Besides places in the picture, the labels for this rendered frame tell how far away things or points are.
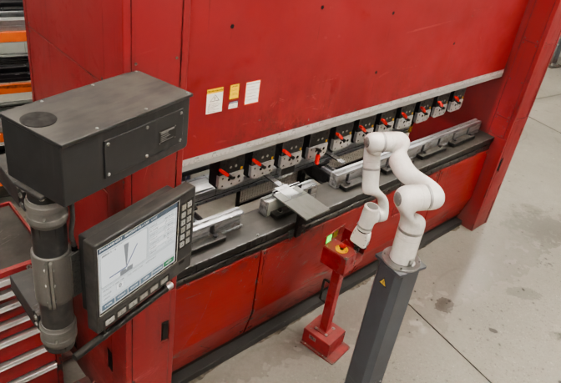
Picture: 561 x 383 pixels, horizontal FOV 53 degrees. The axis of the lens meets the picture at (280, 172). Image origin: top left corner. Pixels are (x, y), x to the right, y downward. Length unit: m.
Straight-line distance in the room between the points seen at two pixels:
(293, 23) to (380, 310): 1.45
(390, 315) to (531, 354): 1.50
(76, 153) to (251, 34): 1.16
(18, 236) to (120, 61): 1.17
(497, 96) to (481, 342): 1.86
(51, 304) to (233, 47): 1.23
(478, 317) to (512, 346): 0.29
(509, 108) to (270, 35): 2.56
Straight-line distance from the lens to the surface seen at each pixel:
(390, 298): 2.84
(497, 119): 4.71
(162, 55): 1.96
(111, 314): 1.93
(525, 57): 4.54
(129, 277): 1.90
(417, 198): 2.53
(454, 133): 4.43
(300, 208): 2.99
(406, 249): 2.70
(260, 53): 2.52
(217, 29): 2.33
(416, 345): 3.87
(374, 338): 3.03
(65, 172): 1.53
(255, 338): 3.56
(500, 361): 4.03
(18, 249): 2.71
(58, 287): 1.87
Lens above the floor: 2.66
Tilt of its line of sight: 31 degrees down
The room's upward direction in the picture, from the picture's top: 9 degrees clockwise
